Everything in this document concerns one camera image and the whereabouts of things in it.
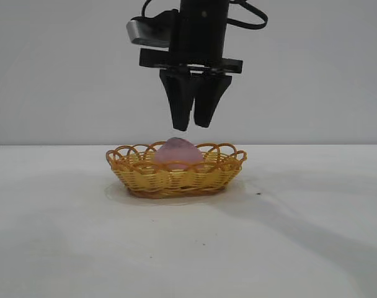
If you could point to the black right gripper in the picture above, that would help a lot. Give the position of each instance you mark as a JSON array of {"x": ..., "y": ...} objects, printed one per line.
[{"x": 202, "y": 34}]

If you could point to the pink peach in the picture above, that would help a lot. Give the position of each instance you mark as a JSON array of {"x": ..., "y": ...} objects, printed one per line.
[{"x": 177, "y": 153}]

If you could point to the yellow woven plastic basket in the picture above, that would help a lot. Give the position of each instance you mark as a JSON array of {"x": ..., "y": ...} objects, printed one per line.
[{"x": 176, "y": 183}]

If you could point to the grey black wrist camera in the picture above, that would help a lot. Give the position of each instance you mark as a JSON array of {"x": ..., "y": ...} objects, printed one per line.
[{"x": 145, "y": 29}]

